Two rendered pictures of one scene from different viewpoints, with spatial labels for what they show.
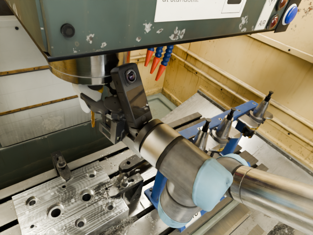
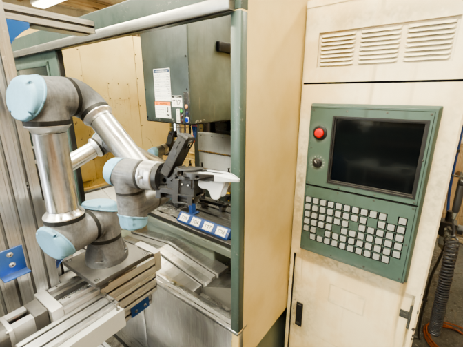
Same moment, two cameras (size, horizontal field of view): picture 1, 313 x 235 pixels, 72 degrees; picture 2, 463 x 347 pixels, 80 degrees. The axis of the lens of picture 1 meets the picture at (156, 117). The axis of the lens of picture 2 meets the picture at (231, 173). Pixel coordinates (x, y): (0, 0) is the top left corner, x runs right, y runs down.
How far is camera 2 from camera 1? 2.02 m
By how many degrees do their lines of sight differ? 73
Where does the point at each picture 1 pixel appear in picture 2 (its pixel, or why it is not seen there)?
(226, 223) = (200, 257)
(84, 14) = (149, 115)
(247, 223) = (208, 272)
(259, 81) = not seen: hidden behind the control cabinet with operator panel
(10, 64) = (208, 149)
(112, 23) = (151, 116)
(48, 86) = (218, 162)
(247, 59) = not seen: hidden behind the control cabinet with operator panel
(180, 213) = not seen: hidden behind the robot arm
